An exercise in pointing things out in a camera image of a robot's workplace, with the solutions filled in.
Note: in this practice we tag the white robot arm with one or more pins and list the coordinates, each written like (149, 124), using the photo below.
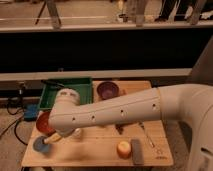
(189, 103)

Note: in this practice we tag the white plastic cup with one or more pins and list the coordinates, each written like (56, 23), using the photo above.
(77, 133)

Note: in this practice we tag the blue plastic cup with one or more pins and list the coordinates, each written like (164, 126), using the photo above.
(40, 146)

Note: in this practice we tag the purple bowl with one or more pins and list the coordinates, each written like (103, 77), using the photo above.
(107, 90)

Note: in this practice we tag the bunch of dark grapes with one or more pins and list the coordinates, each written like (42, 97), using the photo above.
(119, 128)

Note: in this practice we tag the metal fork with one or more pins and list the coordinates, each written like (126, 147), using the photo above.
(151, 143)

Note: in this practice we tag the black strainer utensil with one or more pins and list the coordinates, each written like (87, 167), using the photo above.
(47, 82)

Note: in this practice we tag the yellow red apple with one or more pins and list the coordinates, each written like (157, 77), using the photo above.
(124, 149)

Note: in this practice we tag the wooden board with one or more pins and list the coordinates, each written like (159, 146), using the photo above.
(97, 147)

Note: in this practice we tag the orange bowl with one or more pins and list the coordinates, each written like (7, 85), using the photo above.
(42, 123)

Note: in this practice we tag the grey rectangular block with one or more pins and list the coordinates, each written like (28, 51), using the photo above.
(137, 156)

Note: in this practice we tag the blue box on floor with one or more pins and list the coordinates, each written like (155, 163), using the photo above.
(31, 112)

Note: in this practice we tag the grey metal rail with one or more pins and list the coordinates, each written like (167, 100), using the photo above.
(95, 74)

